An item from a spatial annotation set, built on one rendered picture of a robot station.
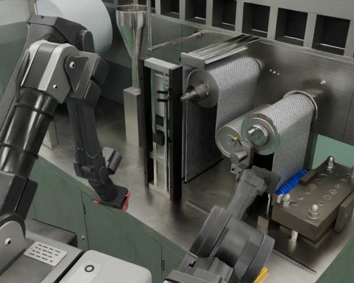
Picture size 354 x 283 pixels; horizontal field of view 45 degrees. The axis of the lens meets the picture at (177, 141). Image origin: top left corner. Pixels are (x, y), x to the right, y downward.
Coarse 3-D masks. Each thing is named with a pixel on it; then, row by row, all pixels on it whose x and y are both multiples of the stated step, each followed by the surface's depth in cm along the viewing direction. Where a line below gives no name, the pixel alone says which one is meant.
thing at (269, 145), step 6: (252, 120) 139; (258, 120) 137; (264, 120) 135; (246, 126) 141; (270, 126) 135; (246, 132) 142; (270, 132) 135; (246, 138) 143; (270, 138) 136; (270, 144) 137
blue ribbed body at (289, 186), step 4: (300, 172) 157; (304, 172) 157; (296, 176) 154; (300, 176) 155; (288, 180) 154; (292, 180) 152; (296, 180) 153; (284, 184) 151; (288, 184) 150; (292, 184) 151; (296, 184) 153; (280, 188) 149; (284, 188) 148; (288, 188) 149; (292, 188) 151; (276, 192) 146; (280, 192) 147; (284, 192) 148
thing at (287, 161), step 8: (304, 136) 152; (288, 144) 144; (296, 144) 149; (304, 144) 154; (280, 152) 141; (288, 152) 146; (296, 152) 151; (304, 152) 157; (280, 160) 143; (288, 160) 148; (296, 160) 154; (272, 168) 141; (280, 168) 146; (288, 168) 151; (296, 168) 157; (288, 176) 154; (280, 184) 151
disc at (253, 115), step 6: (252, 114) 138; (258, 114) 136; (246, 120) 141; (270, 120) 134; (276, 126) 134; (276, 132) 134; (276, 138) 135; (276, 144) 136; (258, 150) 142; (264, 150) 140; (270, 150) 138
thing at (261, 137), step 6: (252, 126) 137; (258, 126) 136; (264, 126) 136; (258, 132) 136; (264, 132) 135; (252, 138) 139; (258, 138) 138; (264, 138) 136; (252, 144) 140; (258, 144) 138; (264, 144) 137
